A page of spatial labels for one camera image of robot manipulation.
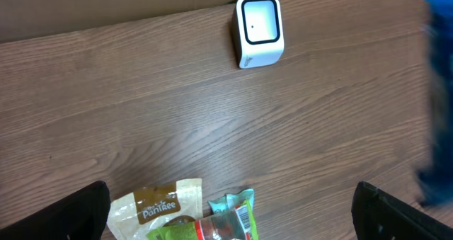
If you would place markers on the white barcode scanner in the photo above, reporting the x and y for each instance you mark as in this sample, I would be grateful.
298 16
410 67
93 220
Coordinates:
256 28

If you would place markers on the teal snack packet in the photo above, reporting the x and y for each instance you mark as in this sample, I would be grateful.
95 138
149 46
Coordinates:
229 201

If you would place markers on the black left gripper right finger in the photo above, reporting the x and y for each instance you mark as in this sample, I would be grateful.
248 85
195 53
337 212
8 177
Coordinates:
378 215

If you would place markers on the blue snack packet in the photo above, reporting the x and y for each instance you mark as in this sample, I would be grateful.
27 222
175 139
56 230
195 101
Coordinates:
436 179

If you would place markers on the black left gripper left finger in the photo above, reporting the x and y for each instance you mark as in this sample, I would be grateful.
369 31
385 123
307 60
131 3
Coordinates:
79 216

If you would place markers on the beige nut snack bag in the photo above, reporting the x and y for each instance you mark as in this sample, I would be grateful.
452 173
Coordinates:
136 214

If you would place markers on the green candy packet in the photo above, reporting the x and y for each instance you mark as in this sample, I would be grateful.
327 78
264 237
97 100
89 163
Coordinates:
237 223

